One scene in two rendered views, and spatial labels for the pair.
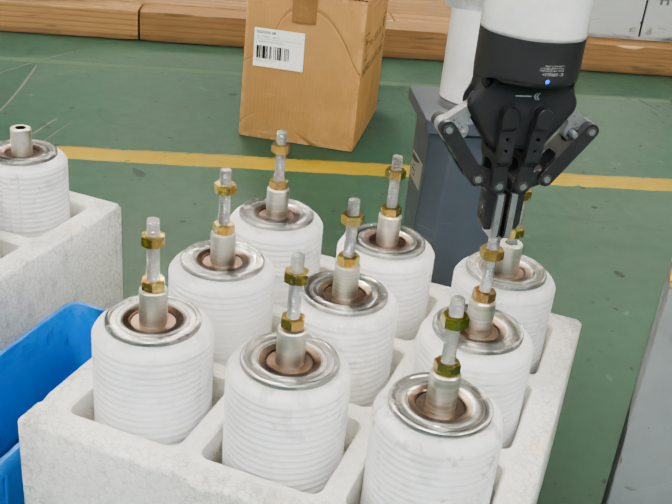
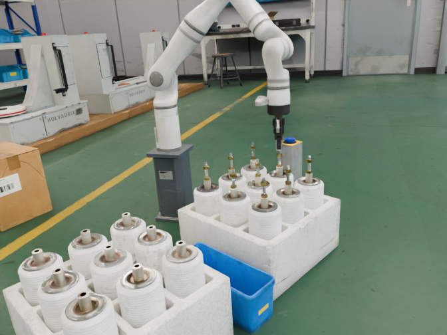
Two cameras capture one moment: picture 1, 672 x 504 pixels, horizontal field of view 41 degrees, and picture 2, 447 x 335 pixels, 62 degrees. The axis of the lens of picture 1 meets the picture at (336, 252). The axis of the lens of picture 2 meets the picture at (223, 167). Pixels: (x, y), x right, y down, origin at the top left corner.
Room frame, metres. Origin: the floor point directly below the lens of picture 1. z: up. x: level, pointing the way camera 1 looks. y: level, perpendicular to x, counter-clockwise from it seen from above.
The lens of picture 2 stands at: (0.27, 1.06, 0.73)
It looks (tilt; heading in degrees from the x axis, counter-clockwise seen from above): 20 degrees down; 297
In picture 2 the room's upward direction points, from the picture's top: 4 degrees counter-clockwise
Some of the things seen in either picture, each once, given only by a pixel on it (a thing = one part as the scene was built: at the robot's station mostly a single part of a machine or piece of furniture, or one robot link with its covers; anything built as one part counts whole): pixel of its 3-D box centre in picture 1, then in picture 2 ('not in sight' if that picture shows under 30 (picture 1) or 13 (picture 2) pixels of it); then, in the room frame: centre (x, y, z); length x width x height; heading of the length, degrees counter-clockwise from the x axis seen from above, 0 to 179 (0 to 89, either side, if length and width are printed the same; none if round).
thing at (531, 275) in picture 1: (506, 270); (253, 167); (0.76, -0.16, 0.25); 0.08 x 0.08 x 0.01
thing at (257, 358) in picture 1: (289, 360); (288, 193); (0.58, 0.03, 0.25); 0.08 x 0.08 x 0.01
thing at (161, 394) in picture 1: (153, 413); (265, 234); (0.61, 0.14, 0.16); 0.10 x 0.10 x 0.18
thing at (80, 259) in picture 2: not in sight; (93, 271); (0.97, 0.47, 0.16); 0.10 x 0.10 x 0.18
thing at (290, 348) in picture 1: (291, 346); (288, 189); (0.58, 0.03, 0.26); 0.02 x 0.02 x 0.03
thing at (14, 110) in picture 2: not in sight; (3, 111); (2.90, -0.68, 0.29); 0.30 x 0.30 x 0.06
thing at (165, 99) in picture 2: not in sight; (163, 88); (1.12, -0.16, 0.54); 0.09 x 0.09 x 0.17; 12
